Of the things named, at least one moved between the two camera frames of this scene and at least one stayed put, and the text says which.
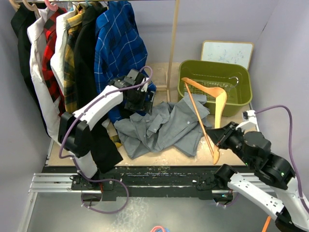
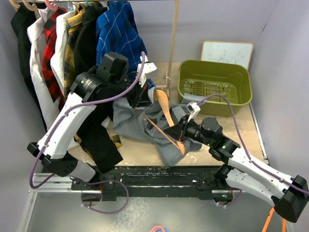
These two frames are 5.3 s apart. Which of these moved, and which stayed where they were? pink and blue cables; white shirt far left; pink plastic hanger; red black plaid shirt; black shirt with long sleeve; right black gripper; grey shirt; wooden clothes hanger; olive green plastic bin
Moved: wooden clothes hanger; grey shirt; right black gripper
Stayed: white shirt far left; pink and blue cables; pink plastic hanger; olive green plastic bin; black shirt with long sleeve; red black plaid shirt
